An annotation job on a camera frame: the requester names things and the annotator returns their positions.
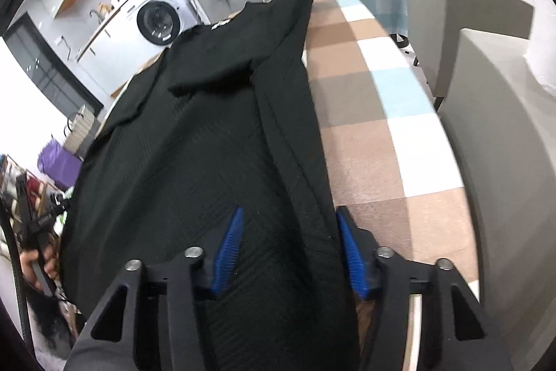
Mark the checkered blanket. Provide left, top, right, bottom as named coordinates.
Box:
left=300, top=0, right=481, bottom=337

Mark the white washing machine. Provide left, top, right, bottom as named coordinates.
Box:
left=111, top=0, right=201, bottom=48

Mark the black knit shirt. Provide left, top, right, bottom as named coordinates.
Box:
left=58, top=0, right=361, bottom=371

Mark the dark glass door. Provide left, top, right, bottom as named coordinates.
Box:
left=2, top=12, right=105, bottom=120

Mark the purple bag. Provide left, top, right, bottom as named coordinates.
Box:
left=37, top=138, right=83, bottom=189

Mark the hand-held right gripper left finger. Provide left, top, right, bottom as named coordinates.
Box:
left=65, top=206, right=246, bottom=371

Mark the white kitchen counter cabinet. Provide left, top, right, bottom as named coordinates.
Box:
left=76, top=0, right=146, bottom=63

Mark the woven laundry basket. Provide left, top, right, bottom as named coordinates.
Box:
left=65, top=104, right=98, bottom=161

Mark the grey side cabinet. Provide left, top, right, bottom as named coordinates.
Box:
left=400, top=0, right=537, bottom=100

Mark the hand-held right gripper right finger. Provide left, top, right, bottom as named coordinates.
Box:
left=335, top=206, right=515, bottom=371

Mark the grey upholstered seat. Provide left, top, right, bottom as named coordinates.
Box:
left=436, top=27, right=556, bottom=311

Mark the person's left hand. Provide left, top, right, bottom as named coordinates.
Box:
left=19, top=243, right=59, bottom=293

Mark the teal checkered tablecloth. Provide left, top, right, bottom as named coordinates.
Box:
left=304, top=0, right=409, bottom=37

